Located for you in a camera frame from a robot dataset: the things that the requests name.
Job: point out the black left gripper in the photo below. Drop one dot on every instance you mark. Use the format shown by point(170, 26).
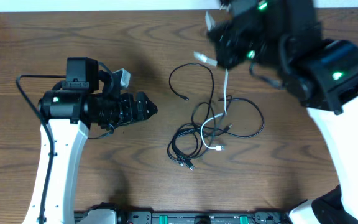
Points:
point(130, 113)

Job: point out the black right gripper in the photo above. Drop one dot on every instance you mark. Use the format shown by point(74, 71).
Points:
point(228, 56)

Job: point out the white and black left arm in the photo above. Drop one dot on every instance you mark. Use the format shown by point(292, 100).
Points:
point(67, 116)

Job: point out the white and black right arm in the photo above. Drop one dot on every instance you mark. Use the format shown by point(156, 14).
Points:
point(322, 74)

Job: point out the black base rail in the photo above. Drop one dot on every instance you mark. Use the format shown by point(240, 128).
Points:
point(149, 216)

